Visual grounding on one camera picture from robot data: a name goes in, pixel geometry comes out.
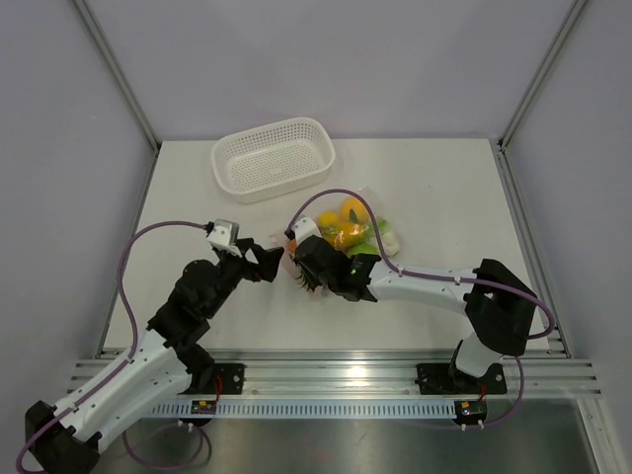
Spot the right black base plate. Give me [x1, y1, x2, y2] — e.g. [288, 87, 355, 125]
[416, 362, 508, 396]

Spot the right aluminium frame post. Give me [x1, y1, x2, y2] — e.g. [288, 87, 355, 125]
[497, 0, 593, 154]

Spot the fake yellow mango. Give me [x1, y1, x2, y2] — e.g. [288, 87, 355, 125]
[340, 197, 370, 224]

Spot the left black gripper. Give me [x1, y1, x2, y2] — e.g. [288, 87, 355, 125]
[204, 239, 283, 317]

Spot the left aluminium frame post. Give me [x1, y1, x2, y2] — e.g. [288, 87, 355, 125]
[68, 0, 160, 154]

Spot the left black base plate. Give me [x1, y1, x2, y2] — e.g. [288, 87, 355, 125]
[184, 362, 246, 395]

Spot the aluminium mounting rail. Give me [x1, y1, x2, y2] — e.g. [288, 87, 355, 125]
[211, 351, 602, 399]

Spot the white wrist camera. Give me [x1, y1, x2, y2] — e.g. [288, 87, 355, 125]
[286, 216, 322, 245]
[205, 219, 242, 257]

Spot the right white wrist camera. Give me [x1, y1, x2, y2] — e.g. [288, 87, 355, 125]
[286, 216, 322, 245]

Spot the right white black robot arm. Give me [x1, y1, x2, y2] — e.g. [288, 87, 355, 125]
[292, 236, 536, 393]

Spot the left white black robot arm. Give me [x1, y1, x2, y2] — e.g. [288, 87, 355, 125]
[25, 238, 283, 473]

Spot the clear zip top bag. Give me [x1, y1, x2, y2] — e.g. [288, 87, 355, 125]
[270, 187, 401, 300]

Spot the white slotted cable duct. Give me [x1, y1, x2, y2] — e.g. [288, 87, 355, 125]
[147, 398, 456, 420]

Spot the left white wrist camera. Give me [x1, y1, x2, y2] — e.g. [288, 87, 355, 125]
[205, 219, 242, 257]

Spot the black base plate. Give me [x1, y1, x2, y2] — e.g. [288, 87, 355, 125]
[416, 362, 508, 396]
[184, 362, 246, 395]

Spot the aluminium frame post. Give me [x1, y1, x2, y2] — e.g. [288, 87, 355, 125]
[497, 0, 593, 154]
[68, 0, 160, 154]

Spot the white perforated plastic basket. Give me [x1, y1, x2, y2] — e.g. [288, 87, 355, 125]
[209, 118, 336, 204]

